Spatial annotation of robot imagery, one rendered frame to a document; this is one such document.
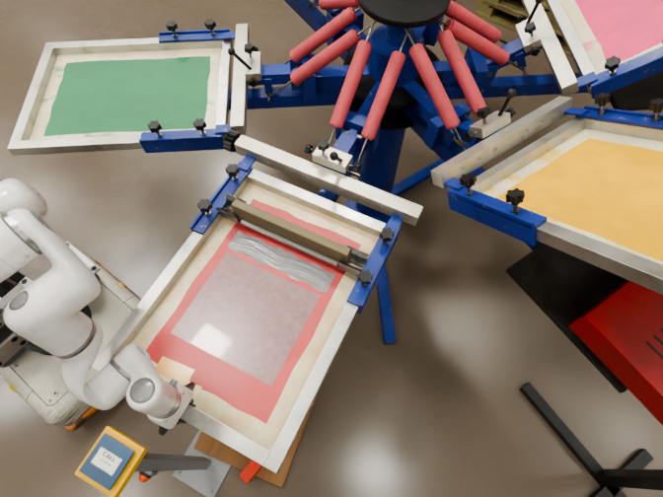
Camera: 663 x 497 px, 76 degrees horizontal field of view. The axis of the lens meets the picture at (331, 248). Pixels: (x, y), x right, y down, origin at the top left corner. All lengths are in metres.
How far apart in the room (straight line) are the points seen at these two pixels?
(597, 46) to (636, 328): 1.05
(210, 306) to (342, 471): 1.15
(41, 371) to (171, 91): 1.35
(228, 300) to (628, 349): 1.10
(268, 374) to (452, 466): 1.24
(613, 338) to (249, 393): 0.97
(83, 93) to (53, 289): 1.36
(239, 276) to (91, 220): 1.71
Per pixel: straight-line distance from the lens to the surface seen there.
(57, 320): 0.84
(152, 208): 2.82
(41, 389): 2.31
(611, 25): 2.02
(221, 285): 1.36
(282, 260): 1.36
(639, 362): 1.35
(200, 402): 1.27
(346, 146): 1.51
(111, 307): 2.28
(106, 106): 1.99
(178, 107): 1.87
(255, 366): 1.26
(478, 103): 1.62
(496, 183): 1.40
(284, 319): 1.28
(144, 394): 0.98
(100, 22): 4.29
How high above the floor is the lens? 2.19
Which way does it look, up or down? 63 degrees down
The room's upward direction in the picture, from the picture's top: straight up
